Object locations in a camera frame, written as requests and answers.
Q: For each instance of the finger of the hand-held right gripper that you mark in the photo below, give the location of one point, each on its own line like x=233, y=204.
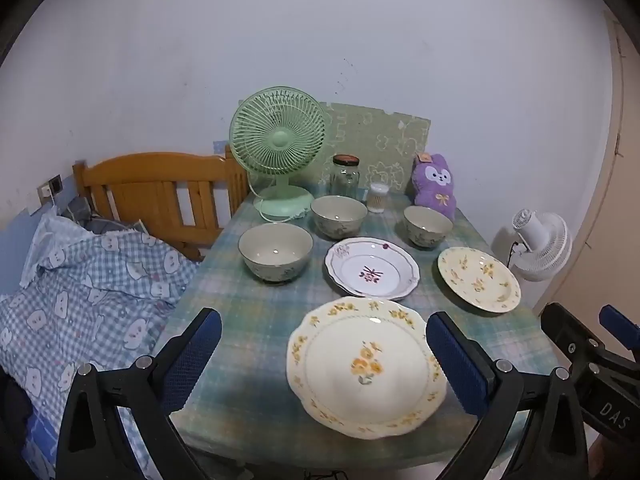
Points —
x=560, y=325
x=620, y=327

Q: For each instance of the cotton swab container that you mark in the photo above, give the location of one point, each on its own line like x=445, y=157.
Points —
x=379, y=200

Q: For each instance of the grey printed pillow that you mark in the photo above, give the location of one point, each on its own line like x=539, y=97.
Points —
x=82, y=210

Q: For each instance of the cream floral bowl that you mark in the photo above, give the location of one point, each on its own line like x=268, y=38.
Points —
x=275, y=250
x=339, y=212
x=427, y=225

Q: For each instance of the glass jar with dark lid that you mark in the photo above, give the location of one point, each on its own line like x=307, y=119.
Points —
x=345, y=180

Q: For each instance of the blue paper patch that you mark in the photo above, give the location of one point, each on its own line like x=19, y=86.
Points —
x=218, y=146

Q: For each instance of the wall socket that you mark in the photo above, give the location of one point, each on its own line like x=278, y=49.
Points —
x=55, y=184

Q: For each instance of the white plate with purple print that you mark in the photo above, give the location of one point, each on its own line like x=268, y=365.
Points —
x=372, y=272

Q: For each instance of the green patterned mat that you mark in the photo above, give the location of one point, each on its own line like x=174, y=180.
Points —
x=370, y=130

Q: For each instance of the wooden bed headboard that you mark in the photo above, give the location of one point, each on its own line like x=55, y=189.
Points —
x=145, y=170

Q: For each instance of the small yellow floral plate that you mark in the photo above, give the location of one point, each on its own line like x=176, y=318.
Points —
x=477, y=280

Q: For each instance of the beige door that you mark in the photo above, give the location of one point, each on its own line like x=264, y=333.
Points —
x=610, y=210

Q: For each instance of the white clip fan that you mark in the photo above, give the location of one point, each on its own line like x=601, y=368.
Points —
x=542, y=245

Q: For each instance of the large yellow floral plate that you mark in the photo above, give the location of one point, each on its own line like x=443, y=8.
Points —
x=365, y=365

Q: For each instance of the purple plush toy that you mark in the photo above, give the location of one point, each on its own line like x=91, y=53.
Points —
x=434, y=187

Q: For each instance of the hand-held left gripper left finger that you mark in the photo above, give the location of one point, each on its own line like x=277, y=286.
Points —
x=195, y=355

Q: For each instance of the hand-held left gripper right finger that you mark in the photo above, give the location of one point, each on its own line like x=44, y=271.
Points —
x=455, y=365

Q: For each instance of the blue checked bear blanket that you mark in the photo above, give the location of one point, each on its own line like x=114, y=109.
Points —
x=100, y=280

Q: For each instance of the green desk fan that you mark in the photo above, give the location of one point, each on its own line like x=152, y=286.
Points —
x=277, y=140

